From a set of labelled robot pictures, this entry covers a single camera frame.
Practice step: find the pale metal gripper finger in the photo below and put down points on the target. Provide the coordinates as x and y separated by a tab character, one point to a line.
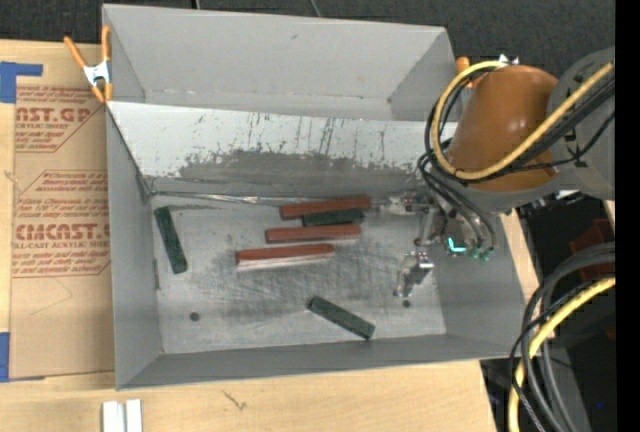
411	274
410	203

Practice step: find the dark green flat block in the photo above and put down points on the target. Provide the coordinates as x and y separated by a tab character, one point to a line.
341	317
171	240
332	217

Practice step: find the red-brown flat block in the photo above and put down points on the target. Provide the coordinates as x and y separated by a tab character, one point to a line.
312	233
325	206
282	254

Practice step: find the grey metal bin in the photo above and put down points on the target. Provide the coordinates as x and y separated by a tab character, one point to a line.
280	310

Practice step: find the brown cardboard board, red print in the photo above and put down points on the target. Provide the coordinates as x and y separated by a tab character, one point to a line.
55	310

